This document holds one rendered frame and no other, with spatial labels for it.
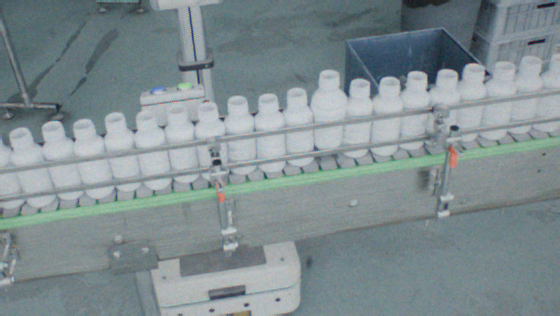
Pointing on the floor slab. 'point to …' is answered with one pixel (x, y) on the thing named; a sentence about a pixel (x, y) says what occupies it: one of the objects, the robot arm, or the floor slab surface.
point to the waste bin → (441, 17)
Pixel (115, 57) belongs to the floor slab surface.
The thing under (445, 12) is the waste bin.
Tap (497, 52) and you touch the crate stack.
